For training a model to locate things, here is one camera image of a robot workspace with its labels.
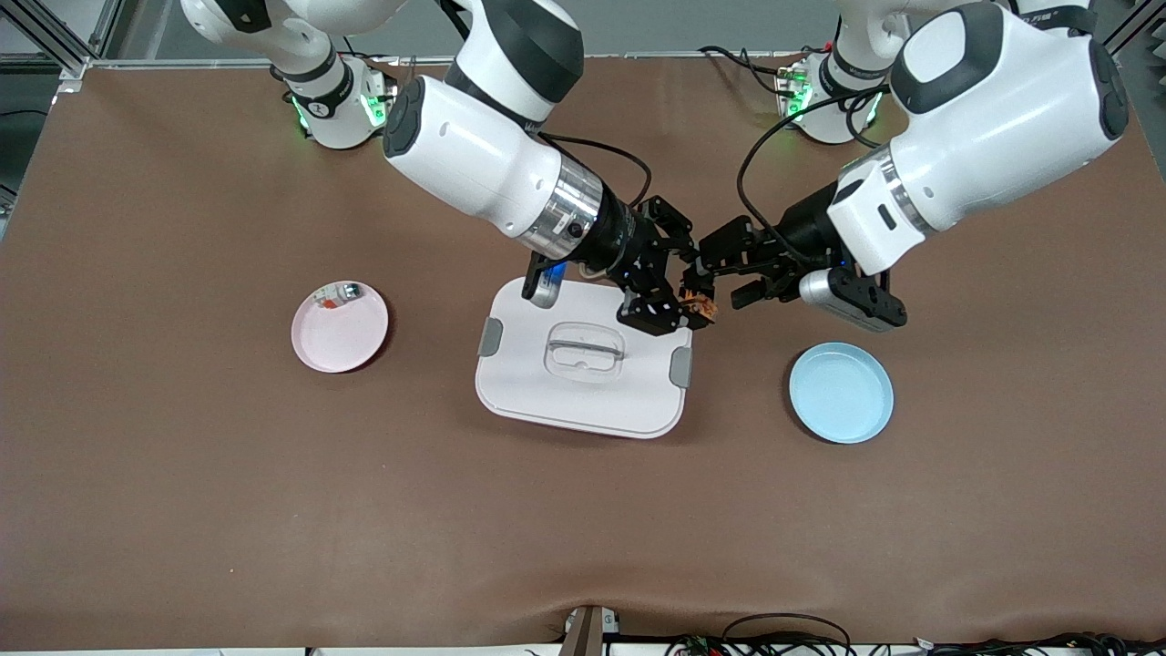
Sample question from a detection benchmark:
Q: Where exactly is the orange and black switch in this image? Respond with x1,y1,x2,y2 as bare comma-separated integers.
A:
680,290,721,329

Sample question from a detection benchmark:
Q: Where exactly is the white lidded storage box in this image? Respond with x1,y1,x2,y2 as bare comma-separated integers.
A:
474,275,694,441

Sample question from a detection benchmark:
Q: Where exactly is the light blue round plate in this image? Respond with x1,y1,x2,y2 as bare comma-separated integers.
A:
788,342,895,446

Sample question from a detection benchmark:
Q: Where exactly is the brown table mat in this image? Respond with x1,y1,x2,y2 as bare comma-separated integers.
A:
0,55,1166,652

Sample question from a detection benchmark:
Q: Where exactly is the pink round plate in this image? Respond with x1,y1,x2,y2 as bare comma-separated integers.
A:
291,280,390,374

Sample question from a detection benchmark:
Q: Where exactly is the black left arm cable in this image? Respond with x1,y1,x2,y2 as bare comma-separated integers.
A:
735,84,905,267

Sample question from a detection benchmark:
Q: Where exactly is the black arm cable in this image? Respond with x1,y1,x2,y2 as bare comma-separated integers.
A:
537,132,654,212
735,84,905,267

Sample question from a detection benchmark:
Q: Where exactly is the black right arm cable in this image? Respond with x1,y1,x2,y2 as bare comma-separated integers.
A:
537,132,654,212

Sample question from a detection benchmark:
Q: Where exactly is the silver table edge rail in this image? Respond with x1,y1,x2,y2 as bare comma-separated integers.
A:
87,51,839,71

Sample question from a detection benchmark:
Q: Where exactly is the black left base cable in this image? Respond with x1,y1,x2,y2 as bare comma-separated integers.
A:
699,45,795,97

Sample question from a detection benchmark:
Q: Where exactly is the black base cable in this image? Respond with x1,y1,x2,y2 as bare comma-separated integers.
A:
699,45,795,97
337,27,388,69

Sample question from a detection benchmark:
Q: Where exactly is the black looped cable bundle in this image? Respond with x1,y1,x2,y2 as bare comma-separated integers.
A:
665,611,857,656

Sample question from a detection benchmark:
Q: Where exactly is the brown metal camera bracket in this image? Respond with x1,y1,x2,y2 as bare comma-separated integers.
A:
557,605,622,656

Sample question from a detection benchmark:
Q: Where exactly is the black right base cable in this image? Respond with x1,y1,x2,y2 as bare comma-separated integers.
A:
337,27,388,69

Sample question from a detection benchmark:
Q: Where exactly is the aluminium frame profile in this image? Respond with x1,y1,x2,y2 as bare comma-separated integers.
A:
0,0,125,83

